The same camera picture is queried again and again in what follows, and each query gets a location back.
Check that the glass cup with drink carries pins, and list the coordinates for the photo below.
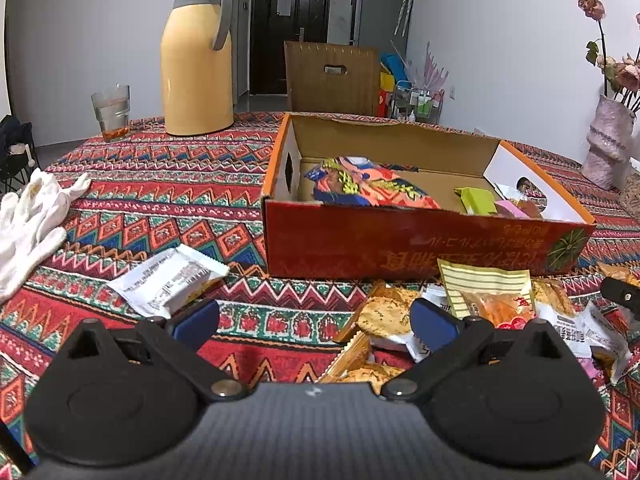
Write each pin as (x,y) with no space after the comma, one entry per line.
(111,112)

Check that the green snack bar packet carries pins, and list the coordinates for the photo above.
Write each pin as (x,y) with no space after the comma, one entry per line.
(475,200)

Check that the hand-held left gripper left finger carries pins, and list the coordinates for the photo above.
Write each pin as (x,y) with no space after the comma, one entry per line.
(192,322)

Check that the pile of white cookie packets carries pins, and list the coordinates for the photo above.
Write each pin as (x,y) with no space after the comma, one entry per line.
(385,317)

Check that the dried pink roses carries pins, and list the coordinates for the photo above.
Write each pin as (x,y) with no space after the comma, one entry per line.
(592,2)

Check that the white hanging umbrellas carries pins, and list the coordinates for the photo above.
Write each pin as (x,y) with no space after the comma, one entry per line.
(406,5)

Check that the pink snack packet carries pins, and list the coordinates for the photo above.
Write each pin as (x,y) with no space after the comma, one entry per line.
(510,208)

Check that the pink textured vase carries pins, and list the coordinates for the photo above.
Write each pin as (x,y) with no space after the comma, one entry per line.
(607,145)

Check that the yellow plastic container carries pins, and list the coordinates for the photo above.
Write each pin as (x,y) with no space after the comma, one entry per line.
(386,82)

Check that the patterned red tablecloth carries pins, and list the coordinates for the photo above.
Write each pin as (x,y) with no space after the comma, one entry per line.
(175,200)

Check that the blue plastic bin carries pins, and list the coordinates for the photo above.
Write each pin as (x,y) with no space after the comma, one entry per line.
(395,67)

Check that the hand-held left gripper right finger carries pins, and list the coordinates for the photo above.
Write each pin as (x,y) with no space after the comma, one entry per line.
(435,327)

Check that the white cotton glove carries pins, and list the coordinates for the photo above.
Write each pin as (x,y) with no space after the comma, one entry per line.
(50,187)
(30,245)

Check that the orange red chips bag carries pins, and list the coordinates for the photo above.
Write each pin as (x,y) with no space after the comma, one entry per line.
(370,185)

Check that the black entrance door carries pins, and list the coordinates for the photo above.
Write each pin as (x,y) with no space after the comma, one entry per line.
(280,50)

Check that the yellow thermos jug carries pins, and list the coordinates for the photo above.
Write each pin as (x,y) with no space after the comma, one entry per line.
(195,75)

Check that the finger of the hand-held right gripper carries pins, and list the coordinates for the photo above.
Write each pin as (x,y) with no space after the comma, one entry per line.
(625,295)

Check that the grey refrigerator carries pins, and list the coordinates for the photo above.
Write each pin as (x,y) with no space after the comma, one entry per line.
(380,15)

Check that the red gift box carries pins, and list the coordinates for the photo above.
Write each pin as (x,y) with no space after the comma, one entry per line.
(384,104)

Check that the orange cardboard box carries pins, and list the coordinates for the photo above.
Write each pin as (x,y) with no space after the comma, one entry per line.
(400,250)

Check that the cream striped orange snack packet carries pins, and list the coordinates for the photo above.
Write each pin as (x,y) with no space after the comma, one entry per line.
(480,280)

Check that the white cookie snack packet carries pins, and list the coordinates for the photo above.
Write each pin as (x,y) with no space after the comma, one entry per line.
(160,280)

